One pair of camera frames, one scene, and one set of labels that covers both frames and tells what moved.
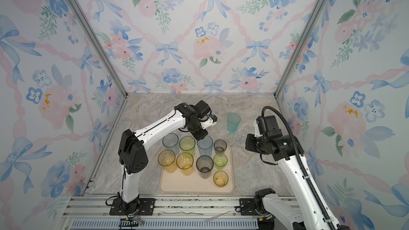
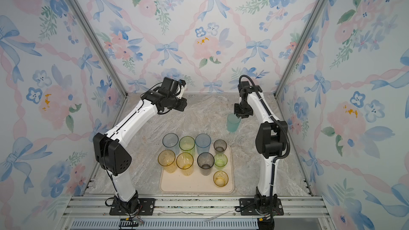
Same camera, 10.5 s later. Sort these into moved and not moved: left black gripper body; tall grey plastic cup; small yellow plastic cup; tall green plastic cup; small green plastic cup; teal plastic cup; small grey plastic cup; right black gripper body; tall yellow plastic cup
Moved: right black gripper body; tall grey plastic cup; left black gripper body
Not moved: small green plastic cup; tall yellow plastic cup; small grey plastic cup; teal plastic cup; small yellow plastic cup; tall green plastic cup
